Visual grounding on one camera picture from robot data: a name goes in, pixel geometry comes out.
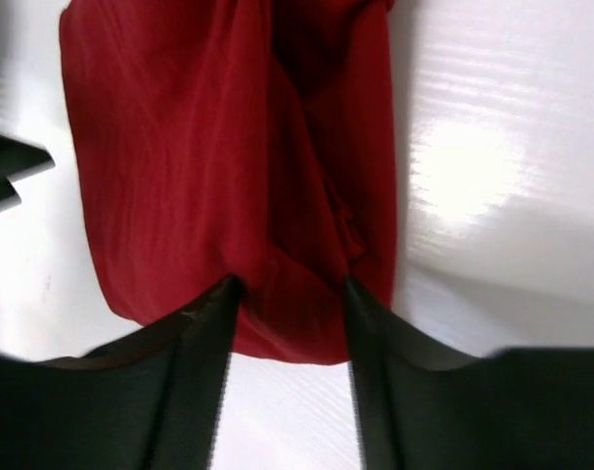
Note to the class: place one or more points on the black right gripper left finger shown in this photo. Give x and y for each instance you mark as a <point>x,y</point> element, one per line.
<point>149,400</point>

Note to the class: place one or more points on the dark red t shirt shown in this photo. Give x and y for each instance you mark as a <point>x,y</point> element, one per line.
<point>245,138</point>

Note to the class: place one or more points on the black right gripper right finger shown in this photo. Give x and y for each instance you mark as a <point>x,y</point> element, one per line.
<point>420,404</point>

